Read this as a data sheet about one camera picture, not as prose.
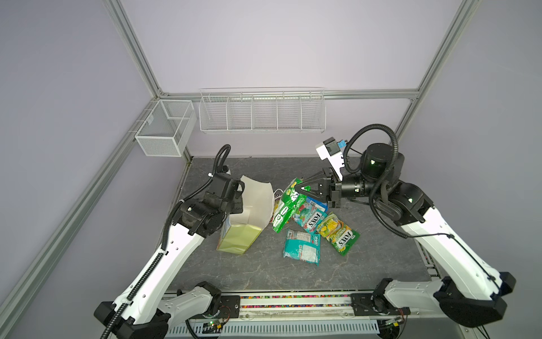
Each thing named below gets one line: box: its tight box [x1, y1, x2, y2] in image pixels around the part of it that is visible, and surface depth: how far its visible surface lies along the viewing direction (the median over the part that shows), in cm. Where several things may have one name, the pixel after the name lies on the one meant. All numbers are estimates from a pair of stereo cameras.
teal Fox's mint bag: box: [292, 196, 329, 233], surface depth 96 cm
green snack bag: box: [272, 177, 307, 234], surface depth 50 cm
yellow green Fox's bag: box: [316, 211, 361, 257], surface depth 91 cm
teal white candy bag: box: [282, 228, 322, 267], surface depth 87 cm
